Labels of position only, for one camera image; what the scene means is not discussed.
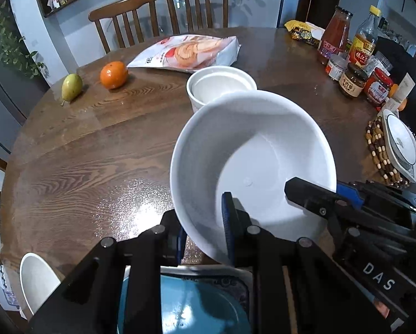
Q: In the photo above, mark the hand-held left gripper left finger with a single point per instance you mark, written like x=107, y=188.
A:
x=180, y=250

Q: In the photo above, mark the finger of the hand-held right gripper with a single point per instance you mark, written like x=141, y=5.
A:
x=308, y=195
x=348, y=193

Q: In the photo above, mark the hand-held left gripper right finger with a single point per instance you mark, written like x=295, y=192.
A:
x=227, y=222

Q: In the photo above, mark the blue oval dish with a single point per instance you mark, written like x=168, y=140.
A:
x=194, y=306

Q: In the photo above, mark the white round bowl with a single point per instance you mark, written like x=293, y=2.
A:
x=249, y=153

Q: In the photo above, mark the white straight-sided bowl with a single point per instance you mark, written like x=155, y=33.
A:
x=211, y=83

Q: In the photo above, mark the wooden beaded trivet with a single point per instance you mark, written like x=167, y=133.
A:
x=376, y=146

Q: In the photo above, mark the white square plate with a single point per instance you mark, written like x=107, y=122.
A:
x=401, y=142

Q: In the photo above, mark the small orange fruit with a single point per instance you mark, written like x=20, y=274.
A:
x=402, y=105

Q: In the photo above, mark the red chili sauce jar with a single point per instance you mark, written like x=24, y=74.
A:
x=378, y=88

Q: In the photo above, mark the brown sauce jar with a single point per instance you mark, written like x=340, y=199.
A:
x=353, y=81

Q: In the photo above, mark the cream carton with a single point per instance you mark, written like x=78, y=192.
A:
x=402, y=88

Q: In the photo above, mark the small white-lidded jar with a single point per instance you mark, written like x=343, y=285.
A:
x=336, y=69

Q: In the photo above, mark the red sauce bottle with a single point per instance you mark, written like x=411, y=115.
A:
x=334, y=38

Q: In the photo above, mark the yellow snack packet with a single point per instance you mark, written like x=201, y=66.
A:
x=301, y=31

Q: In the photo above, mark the white snack bag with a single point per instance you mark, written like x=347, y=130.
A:
x=187, y=54

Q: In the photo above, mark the printed paper stack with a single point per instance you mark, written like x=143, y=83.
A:
x=6, y=285

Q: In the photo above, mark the large orange fruit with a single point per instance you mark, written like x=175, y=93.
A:
x=114, y=74

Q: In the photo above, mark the green pear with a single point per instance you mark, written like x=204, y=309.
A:
x=71, y=87

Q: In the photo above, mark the grey refrigerator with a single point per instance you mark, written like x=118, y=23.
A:
x=2, y=104

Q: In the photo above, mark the trailing green plant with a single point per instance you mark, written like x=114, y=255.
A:
x=13, y=48

